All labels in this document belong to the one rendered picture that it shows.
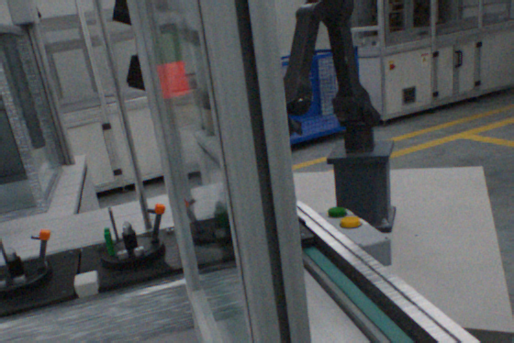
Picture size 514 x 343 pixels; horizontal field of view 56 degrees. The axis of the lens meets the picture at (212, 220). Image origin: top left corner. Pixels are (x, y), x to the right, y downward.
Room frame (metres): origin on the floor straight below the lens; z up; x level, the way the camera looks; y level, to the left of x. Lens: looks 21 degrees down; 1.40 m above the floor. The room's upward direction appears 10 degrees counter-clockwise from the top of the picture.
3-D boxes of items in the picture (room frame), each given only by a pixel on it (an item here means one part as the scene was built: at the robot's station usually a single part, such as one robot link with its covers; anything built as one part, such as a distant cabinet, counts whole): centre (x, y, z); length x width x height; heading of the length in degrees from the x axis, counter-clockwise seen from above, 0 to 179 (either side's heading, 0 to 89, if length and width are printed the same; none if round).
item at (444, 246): (1.21, -0.36, 0.84); 0.90 x 0.70 x 0.03; 152
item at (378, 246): (0.96, -0.29, 0.93); 0.21 x 0.07 x 0.06; 8
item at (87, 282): (0.98, 0.18, 1.01); 0.24 x 0.24 x 0.13; 8
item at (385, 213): (1.18, -0.40, 0.96); 0.15 x 0.15 x 0.20; 62
